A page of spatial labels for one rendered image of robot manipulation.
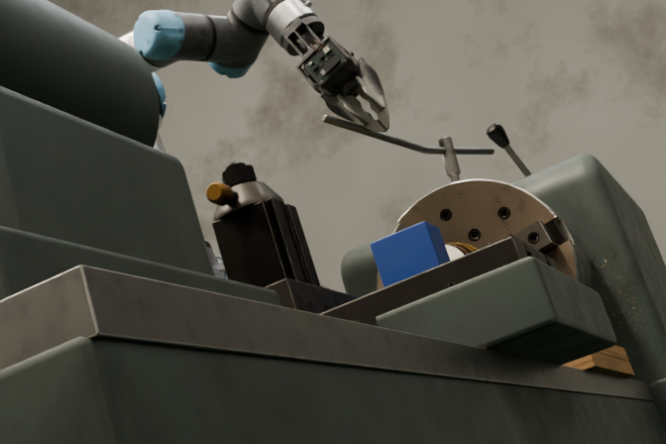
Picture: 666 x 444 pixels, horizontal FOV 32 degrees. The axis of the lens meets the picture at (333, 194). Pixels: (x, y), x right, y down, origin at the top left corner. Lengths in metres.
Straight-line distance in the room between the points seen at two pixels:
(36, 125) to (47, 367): 0.23
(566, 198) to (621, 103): 3.16
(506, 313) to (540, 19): 4.34
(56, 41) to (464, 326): 0.42
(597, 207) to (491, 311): 0.97
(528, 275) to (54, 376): 0.58
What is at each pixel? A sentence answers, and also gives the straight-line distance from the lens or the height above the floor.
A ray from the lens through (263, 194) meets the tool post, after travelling 1.26.
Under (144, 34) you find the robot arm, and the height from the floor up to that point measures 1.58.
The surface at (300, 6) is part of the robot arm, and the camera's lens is 1.84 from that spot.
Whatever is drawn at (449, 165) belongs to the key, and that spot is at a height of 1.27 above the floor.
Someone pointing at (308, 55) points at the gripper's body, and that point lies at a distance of 1.77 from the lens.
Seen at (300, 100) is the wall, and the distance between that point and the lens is 5.66.
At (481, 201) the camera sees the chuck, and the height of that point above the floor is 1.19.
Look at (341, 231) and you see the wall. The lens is 5.45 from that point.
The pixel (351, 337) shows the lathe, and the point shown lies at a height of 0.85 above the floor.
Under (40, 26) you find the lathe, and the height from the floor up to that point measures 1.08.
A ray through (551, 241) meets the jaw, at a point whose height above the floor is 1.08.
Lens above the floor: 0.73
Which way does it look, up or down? 17 degrees up
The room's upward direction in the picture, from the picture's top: 18 degrees counter-clockwise
